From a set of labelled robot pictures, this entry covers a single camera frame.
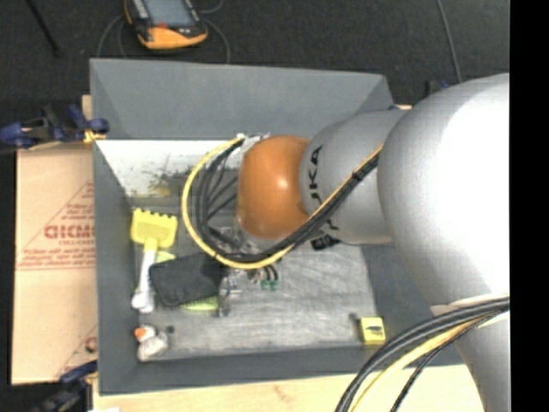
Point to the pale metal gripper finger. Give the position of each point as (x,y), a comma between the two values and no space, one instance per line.
(223,301)
(236,282)

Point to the brown cardboard board red print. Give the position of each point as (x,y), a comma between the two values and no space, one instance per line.
(51,307)

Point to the black cloth pouch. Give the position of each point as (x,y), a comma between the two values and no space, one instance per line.
(184,279)

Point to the white toy duck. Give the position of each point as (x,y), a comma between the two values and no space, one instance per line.
(151,344)

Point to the yellow and white toy rake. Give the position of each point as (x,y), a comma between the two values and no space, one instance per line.
(152,228)

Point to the small yellow and black box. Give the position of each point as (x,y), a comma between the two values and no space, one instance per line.
(372,330)

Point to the grey metal bin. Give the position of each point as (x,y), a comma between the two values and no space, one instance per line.
(180,101)

